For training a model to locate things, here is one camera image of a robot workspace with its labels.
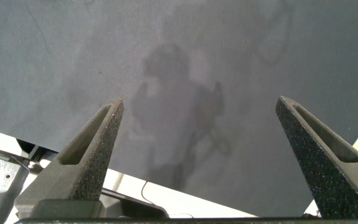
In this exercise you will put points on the dark table mat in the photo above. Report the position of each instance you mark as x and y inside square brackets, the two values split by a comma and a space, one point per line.
[73, 46]

